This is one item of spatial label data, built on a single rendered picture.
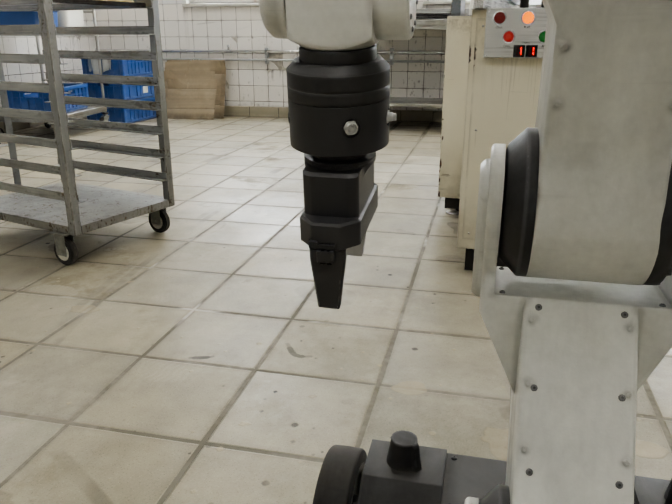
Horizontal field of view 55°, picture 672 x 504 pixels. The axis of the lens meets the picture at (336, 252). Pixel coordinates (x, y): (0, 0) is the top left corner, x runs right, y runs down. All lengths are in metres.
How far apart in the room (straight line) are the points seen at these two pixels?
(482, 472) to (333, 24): 0.65
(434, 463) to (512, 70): 1.41
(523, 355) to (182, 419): 0.93
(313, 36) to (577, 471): 0.44
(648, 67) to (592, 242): 0.15
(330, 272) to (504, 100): 1.57
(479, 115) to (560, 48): 1.55
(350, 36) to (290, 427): 0.98
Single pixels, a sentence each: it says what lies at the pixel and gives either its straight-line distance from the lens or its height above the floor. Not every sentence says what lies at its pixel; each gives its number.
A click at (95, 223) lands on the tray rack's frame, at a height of 0.14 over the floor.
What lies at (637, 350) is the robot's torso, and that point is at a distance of 0.65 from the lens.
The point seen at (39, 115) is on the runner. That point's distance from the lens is 2.40.
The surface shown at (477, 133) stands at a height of 0.47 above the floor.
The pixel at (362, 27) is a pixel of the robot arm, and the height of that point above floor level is 0.77.
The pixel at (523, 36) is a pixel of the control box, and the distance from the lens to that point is 2.05.
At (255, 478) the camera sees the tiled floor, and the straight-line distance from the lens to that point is 1.25.
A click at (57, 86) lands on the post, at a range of 2.27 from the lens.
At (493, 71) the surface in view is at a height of 0.66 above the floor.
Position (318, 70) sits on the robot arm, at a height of 0.74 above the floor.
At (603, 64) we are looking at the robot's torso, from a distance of 0.56.
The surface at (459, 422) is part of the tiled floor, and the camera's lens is 1.41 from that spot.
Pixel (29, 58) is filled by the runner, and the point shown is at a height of 0.69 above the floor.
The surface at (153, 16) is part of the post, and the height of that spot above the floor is 0.83.
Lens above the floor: 0.76
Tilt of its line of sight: 19 degrees down
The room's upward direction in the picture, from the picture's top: straight up
